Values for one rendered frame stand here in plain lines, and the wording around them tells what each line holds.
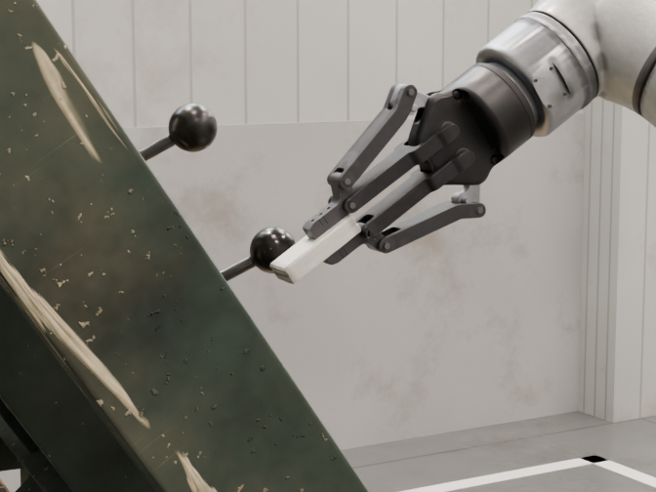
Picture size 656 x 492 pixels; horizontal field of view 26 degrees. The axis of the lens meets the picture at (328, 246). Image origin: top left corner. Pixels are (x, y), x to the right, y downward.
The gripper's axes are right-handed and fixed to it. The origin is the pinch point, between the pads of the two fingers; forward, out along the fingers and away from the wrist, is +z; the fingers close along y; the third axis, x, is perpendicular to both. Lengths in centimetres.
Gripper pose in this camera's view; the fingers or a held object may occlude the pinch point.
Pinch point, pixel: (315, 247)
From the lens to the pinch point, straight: 109.6
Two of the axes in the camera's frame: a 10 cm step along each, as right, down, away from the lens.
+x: -4.1, -1.3, 9.0
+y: 5.1, 7.9, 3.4
